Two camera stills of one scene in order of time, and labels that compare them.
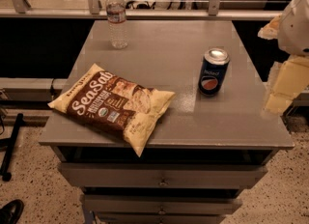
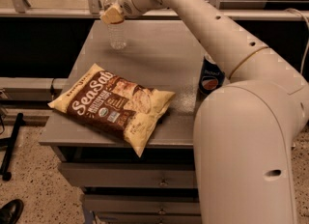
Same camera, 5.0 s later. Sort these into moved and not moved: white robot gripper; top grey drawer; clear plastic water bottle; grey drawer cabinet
Moved: white robot gripper
Not moved: clear plastic water bottle; grey drawer cabinet; top grey drawer
